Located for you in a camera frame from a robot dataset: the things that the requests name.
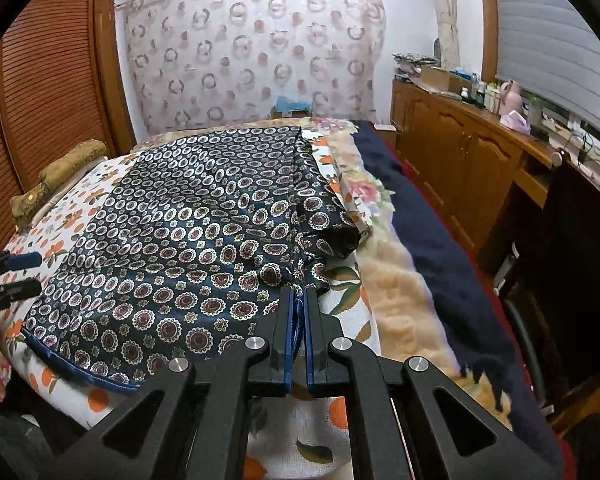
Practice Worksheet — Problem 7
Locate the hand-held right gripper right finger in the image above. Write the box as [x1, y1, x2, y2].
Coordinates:
[302, 285, 566, 480]

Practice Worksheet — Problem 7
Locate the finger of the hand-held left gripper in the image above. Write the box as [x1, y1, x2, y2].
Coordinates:
[0, 280, 42, 311]
[0, 251, 43, 281]

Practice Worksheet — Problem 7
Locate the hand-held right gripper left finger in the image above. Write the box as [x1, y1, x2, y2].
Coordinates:
[37, 285, 297, 480]

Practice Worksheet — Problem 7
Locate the navy patterned satin garment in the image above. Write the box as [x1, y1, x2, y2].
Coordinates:
[22, 125, 361, 393]

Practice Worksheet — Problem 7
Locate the orange fruit print bedsheet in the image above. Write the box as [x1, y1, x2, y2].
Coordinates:
[0, 135, 386, 480]

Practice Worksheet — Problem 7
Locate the olive patterned pillow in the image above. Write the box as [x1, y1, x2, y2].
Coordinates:
[10, 140, 108, 221]

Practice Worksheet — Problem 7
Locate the floral plush blanket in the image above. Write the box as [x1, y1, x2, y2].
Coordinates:
[260, 116, 513, 431]

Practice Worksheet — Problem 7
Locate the wooden louvered wardrobe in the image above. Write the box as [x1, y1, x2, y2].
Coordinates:
[0, 0, 136, 256]

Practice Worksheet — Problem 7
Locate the navy blue blanket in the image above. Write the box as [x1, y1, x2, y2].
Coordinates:
[352, 120, 566, 480]

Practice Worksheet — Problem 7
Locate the wooden sideboard cabinet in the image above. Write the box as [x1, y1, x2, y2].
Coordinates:
[390, 77, 600, 281]

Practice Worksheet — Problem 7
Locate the blue item by curtain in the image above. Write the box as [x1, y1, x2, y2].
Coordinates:
[275, 94, 313, 113]

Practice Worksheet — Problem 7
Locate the black chair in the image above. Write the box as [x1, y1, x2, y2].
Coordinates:
[500, 150, 600, 421]

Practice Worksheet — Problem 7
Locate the open cardboard box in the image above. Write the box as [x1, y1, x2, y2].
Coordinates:
[412, 65, 473, 95]

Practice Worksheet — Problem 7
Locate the pile of folded fabrics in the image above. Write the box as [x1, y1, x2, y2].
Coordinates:
[392, 51, 438, 81]

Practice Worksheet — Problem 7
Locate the pink tissue pack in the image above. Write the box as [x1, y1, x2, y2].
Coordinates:
[500, 110, 532, 135]

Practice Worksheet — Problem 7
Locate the group of small toiletry bottles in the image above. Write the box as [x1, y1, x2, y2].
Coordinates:
[460, 80, 503, 111]

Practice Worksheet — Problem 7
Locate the pink jug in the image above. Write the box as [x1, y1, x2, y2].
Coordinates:
[499, 79, 523, 113]

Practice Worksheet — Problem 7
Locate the white window blind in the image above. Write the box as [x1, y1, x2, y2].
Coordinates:
[492, 0, 600, 126]

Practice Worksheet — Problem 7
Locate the ring pattern curtain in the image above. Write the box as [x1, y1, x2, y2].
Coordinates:
[115, 0, 388, 136]

